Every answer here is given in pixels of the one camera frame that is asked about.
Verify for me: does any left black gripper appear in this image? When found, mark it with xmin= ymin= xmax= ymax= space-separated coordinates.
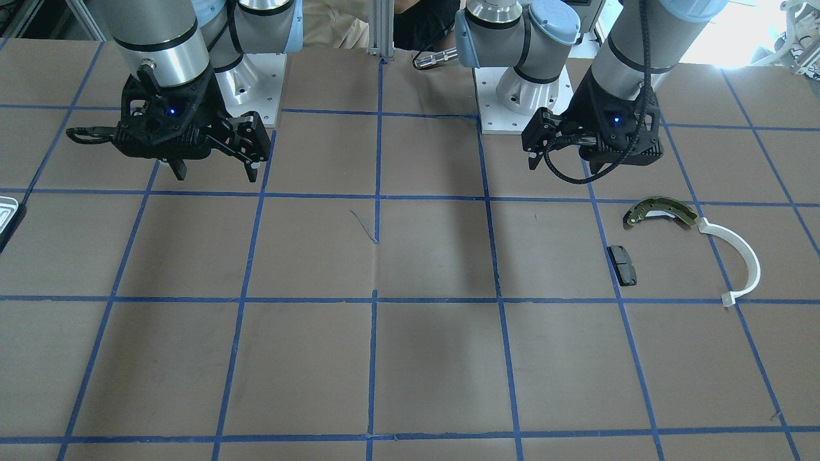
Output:
xmin=521 ymin=69 xmax=664 ymax=170

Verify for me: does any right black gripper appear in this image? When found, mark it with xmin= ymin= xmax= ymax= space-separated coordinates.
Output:
xmin=112 ymin=64 xmax=270 ymax=183

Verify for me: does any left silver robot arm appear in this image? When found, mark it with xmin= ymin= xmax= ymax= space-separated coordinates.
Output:
xmin=455 ymin=1 xmax=726 ymax=184

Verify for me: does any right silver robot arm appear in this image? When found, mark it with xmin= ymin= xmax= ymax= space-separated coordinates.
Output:
xmin=65 ymin=1 xmax=304 ymax=182

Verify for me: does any silver metal tray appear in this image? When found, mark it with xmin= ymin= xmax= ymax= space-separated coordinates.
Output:
xmin=1 ymin=196 xmax=21 ymax=240

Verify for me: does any olive green brake shoe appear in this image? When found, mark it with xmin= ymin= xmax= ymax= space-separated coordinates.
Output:
xmin=623 ymin=195 xmax=700 ymax=227

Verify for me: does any seated person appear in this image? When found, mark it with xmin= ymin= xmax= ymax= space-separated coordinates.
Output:
xmin=301 ymin=0 xmax=462 ymax=52

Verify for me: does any black brake pad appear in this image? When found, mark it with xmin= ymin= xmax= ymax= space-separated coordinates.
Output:
xmin=607 ymin=245 xmax=637 ymax=287

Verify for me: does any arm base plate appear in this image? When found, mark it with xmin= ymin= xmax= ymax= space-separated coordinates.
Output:
xmin=473 ymin=67 xmax=573 ymax=135
xmin=216 ymin=54 xmax=288 ymax=129

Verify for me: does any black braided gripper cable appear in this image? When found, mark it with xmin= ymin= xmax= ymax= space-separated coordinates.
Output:
xmin=545 ymin=0 xmax=660 ymax=185

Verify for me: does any aluminium frame post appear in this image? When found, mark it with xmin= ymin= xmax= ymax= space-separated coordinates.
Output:
xmin=367 ymin=0 xmax=395 ymax=61

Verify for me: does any white curved plastic bracket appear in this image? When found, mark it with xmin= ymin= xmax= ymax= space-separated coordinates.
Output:
xmin=694 ymin=216 xmax=762 ymax=309

